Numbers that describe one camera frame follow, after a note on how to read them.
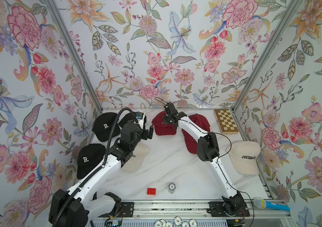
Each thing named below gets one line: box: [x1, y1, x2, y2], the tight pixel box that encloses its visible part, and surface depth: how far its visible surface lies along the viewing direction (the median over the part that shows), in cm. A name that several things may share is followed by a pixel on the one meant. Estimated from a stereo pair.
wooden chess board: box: [213, 108, 239, 135], surface depth 112 cm
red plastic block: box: [146, 187, 157, 196], surface depth 80 cm
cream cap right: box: [224, 140, 262, 175], surface depth 92 cm
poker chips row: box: [153, 216, 198, 227], surface depth 72 cm
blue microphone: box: [253, 197, 291, 211], surface depth 76 cm
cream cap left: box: [121, 142, 150, 172], surface depth 92 cm
